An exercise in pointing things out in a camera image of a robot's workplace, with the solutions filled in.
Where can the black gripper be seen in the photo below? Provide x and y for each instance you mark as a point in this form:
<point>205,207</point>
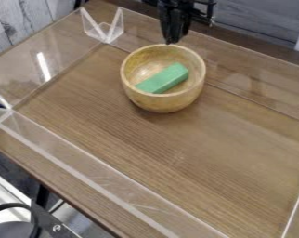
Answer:
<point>177,13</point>

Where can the green rectangular block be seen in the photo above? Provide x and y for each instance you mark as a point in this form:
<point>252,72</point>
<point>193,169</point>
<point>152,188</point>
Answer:
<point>165,79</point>

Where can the brown wooden bowl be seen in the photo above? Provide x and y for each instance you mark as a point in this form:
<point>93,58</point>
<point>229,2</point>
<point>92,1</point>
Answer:
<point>146,61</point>

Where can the black table leg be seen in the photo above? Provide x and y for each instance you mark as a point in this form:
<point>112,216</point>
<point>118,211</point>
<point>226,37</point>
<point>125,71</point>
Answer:
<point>42,196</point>

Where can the black metal clamp plate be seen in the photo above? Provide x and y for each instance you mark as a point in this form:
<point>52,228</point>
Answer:
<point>50,227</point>

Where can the clear acrylic corner bracket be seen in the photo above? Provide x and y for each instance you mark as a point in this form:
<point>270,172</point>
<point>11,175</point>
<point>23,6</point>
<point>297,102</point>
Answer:
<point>104,32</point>

